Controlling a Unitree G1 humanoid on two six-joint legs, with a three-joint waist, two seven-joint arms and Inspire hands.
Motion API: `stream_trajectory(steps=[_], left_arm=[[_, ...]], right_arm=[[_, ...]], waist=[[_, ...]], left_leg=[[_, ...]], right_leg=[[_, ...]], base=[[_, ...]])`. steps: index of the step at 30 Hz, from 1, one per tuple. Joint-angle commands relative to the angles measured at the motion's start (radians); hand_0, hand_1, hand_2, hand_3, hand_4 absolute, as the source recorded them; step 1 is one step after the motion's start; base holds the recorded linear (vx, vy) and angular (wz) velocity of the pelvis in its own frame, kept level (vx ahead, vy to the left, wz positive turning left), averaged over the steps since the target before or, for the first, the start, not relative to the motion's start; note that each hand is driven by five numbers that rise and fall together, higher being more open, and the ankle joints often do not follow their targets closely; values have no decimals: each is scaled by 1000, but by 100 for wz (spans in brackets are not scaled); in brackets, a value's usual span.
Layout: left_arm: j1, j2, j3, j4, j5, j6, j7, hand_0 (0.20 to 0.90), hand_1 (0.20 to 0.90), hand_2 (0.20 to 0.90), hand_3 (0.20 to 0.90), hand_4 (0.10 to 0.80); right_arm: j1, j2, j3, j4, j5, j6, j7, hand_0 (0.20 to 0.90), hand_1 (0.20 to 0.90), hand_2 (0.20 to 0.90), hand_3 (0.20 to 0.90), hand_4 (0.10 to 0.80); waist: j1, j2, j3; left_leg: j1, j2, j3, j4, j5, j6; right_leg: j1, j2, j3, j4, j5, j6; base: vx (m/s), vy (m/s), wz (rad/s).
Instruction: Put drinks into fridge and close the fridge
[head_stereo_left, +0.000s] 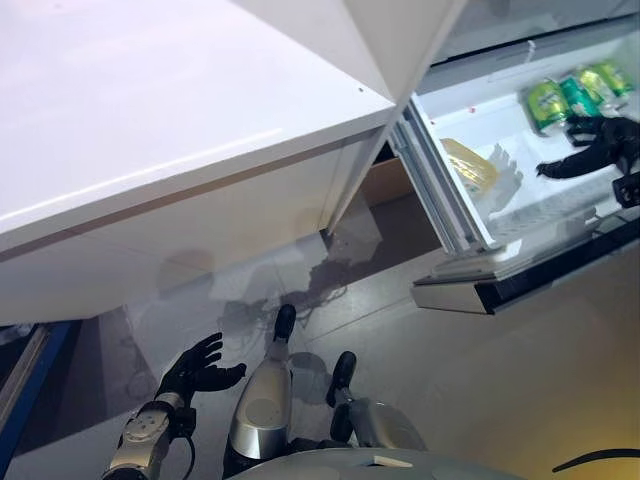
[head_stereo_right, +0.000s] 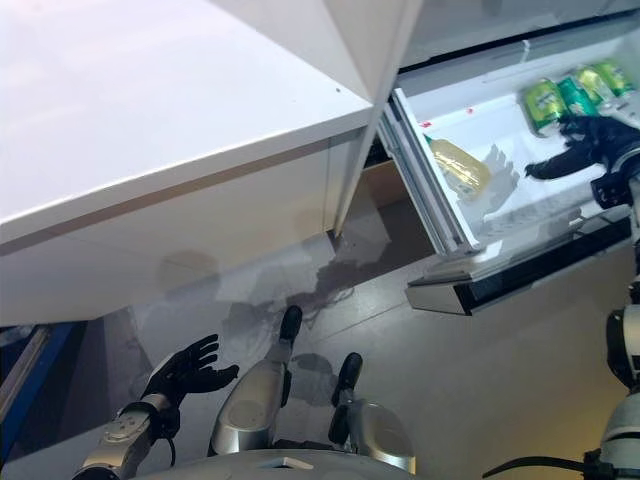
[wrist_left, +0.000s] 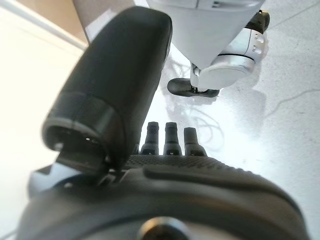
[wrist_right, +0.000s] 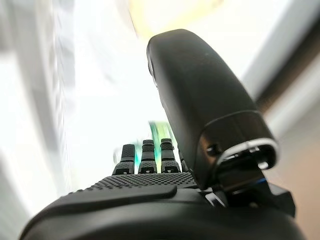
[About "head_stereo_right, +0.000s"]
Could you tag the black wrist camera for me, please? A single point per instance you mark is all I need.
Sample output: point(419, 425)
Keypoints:
point(167, 417)
point(610, 192)

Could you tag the blue metal rail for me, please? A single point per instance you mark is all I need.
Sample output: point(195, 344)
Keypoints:
point(45, 365)

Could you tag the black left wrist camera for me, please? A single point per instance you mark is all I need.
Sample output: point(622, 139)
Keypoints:
point(167, 417)

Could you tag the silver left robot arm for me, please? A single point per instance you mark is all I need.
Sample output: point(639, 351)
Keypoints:
point(115, 440)

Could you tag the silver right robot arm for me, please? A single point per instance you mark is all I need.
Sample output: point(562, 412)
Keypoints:
point(625, 345)

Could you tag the stainless steel fridge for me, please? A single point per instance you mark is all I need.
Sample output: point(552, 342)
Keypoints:
point(500, 20)

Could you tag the light green drink can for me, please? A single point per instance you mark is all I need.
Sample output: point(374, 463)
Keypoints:
point(595, 85)
point(542, 105)
point(617, 77)

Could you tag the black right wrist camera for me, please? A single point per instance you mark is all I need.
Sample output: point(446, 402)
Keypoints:
point(610, 192)

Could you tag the tall white side panel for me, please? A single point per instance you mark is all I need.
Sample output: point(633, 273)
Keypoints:
point(360, 45)

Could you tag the dark green drink can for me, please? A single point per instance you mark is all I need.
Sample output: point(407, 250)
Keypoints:
point(575, 97)

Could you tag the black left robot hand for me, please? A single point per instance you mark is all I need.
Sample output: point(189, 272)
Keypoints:
point(185, 375)

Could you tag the grey robot torso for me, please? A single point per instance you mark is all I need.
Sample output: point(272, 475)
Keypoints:
point(300, 465)

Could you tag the fridge drawer with white bin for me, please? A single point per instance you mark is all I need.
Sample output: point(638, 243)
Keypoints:
point(475, 115)

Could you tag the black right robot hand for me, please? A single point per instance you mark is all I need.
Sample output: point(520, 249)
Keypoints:
point(600, 140)

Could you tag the robot leg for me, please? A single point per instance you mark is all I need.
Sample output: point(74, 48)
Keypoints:
point(255, 400)
point(370, 425)

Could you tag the tea bottle with white cap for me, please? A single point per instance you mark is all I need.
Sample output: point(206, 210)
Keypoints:
point(460, 167)

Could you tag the white counter cabinet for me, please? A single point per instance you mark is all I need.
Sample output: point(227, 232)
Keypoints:
point(150, 125)

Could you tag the robot right leg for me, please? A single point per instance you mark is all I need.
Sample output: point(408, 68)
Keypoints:
point(370, 425)

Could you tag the robot left leg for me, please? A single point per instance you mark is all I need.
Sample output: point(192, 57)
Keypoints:
point(255, 400)

